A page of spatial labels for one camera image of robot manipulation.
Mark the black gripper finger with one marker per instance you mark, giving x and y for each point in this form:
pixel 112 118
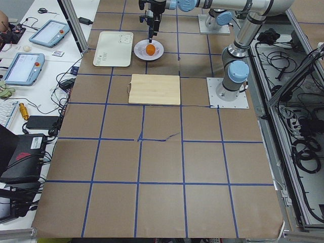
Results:
pixel 150 34
pixel 155 30

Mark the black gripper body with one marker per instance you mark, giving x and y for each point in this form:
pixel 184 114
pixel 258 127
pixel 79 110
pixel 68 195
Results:
pixel 157 7

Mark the orange fruit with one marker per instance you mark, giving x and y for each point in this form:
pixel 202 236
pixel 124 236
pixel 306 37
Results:
pixel 150 49

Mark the white round plate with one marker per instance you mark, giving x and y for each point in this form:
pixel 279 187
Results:
pixel 139 50

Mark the cream bear tray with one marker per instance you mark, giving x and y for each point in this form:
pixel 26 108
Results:
pixel 114 49

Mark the wooden cutting board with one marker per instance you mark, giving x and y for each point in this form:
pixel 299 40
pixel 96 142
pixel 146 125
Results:
pixel 155 89

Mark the black power adapter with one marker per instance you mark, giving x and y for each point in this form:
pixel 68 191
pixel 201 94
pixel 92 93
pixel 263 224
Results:
pixel 85 21

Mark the small printed card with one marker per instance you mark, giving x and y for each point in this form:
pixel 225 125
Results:
pixel 58 53

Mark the upper blue teach pendant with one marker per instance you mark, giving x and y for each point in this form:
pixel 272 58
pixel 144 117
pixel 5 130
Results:
pixel 50 34

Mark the blue teach pendant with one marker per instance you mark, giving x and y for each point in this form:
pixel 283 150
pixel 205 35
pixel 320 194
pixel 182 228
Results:
pixel 50 34
pixel 24 69

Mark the black scissors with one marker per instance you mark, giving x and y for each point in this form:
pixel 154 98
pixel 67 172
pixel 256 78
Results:
pixel 45 11

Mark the small white round object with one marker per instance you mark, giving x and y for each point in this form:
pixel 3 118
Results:
pixel 27 48

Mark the lower blue teach pendant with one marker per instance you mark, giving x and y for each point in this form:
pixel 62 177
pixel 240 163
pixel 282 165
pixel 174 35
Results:
pixel 24 69

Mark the black flat power brick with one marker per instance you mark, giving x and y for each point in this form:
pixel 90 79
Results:
pixel 37 122

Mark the gold metal cylinder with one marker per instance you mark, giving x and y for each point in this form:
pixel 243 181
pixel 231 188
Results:
pixel 23 111

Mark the green plush toy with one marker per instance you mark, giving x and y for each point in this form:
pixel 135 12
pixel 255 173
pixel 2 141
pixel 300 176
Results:
pixel 6 91

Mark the white keyboard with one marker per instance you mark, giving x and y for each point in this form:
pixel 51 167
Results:
pixel 9 109

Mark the black computer box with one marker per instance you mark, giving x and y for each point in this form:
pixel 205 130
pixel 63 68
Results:
pixel 21 157

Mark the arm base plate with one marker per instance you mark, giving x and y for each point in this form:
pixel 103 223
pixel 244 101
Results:
pixel 219 97
pixel 224 30

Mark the aluminium frame post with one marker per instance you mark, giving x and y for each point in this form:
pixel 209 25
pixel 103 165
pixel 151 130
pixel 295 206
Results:
pixel 70 16

